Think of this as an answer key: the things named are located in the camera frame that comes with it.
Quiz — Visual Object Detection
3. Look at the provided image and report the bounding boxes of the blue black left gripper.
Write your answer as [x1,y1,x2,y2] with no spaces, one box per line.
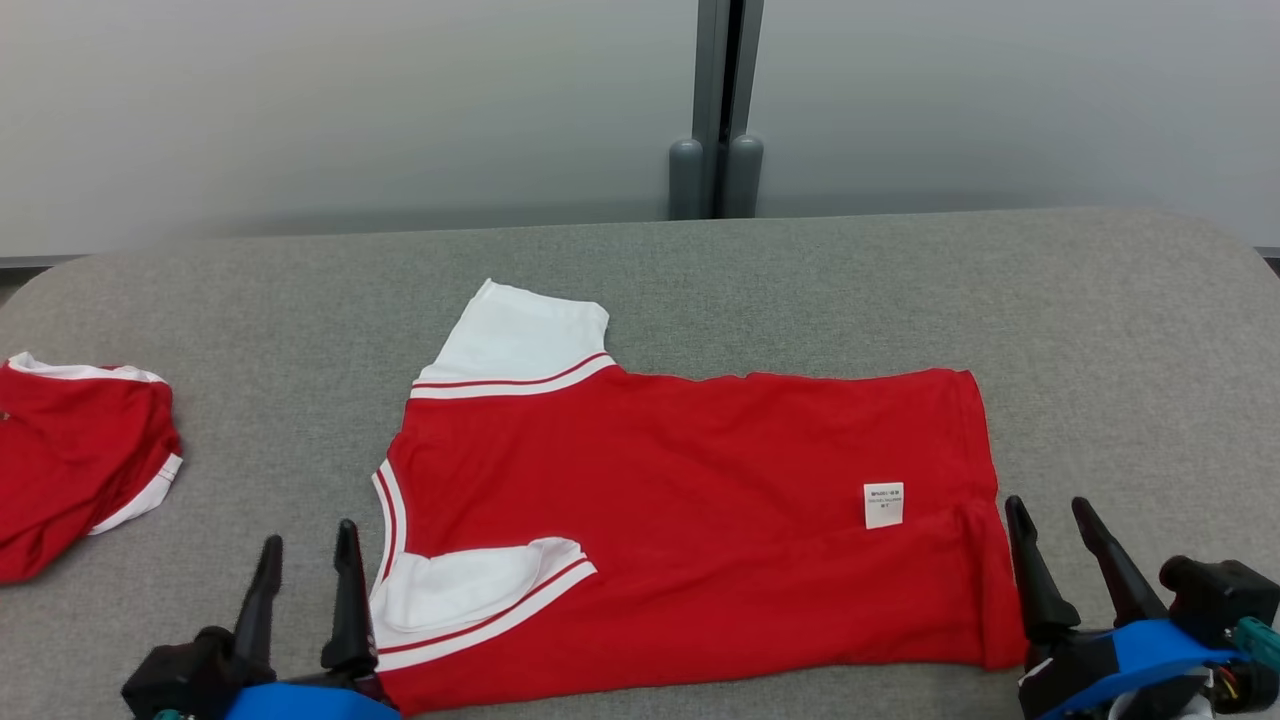
[225,519,403,720]

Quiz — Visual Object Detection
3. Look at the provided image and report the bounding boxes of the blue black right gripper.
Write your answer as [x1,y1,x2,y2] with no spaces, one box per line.
[1004,495,1280,720]

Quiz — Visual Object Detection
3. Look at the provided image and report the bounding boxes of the red shirt white sleeves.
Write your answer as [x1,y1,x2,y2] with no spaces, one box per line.
[0,351,185,587]

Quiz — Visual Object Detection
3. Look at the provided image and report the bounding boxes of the red shirt with paper tag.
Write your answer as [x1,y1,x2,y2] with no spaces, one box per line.
[370,278,1030,717]

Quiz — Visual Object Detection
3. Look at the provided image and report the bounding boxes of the teal right camera connector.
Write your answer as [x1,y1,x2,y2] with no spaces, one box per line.
[1232,617,1280,673]

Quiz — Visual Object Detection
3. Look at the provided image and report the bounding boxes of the grey metal partition post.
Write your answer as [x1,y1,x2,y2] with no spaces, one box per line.
[667,0,767,221]

